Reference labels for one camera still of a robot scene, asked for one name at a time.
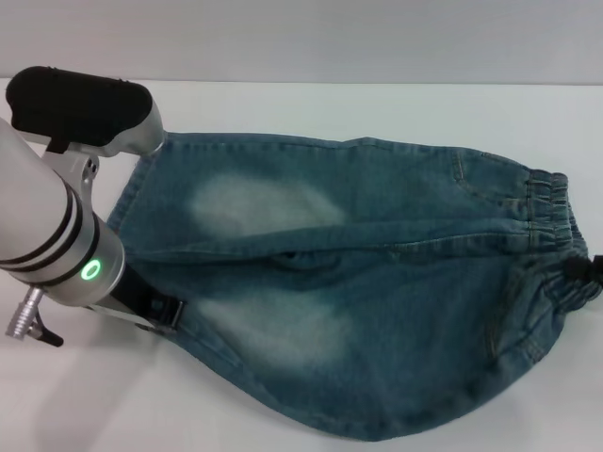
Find left arm cable black plug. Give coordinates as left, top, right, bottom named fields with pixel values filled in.
left=36, top=310, right=65, bottom=348

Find silver connector on left arm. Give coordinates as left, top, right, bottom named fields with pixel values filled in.
left=4, top=286, right=48, bottom=339

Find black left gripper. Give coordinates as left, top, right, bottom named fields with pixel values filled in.
left=106, top=266, right=189, bottom=336

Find blue denim shorts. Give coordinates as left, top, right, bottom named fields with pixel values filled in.
left=106, top=131, right=603, bottom=418

